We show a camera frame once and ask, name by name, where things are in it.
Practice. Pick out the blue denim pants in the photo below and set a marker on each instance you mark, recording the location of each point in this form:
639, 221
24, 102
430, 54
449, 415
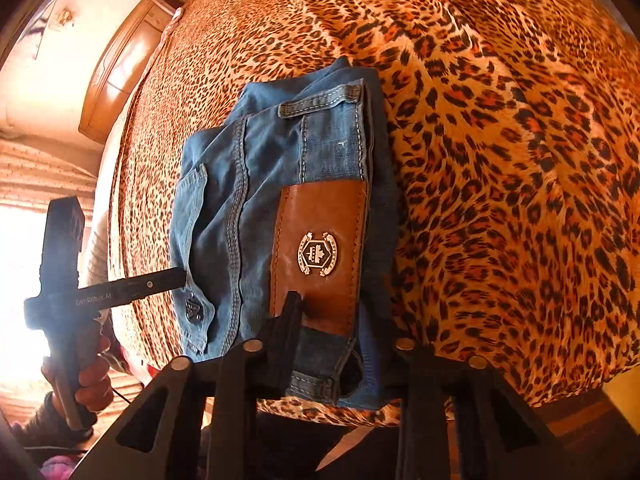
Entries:
250, 200

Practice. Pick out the beige pillow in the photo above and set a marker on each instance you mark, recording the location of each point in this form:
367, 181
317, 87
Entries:
97, 255

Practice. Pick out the person's left forearm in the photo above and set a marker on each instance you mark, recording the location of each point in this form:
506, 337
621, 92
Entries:
47, 422

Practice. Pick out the pink cloth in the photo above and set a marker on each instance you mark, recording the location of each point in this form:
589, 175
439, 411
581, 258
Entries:
55, 466

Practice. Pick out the leopard print blanket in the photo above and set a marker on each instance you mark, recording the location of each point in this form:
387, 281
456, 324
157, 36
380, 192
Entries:
500, 160

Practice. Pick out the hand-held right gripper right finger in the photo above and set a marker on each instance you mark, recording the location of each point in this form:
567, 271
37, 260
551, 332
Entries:
425, 410

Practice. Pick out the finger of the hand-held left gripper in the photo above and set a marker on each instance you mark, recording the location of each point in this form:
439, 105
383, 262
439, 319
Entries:
150, 281

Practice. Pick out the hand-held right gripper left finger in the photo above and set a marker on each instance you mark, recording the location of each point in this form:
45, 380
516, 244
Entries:
282, 345

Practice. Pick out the wooden headboard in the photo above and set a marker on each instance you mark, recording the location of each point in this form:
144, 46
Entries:
127, 65

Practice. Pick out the person's left hand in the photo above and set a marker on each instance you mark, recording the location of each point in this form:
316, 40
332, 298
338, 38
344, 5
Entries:
95, 385

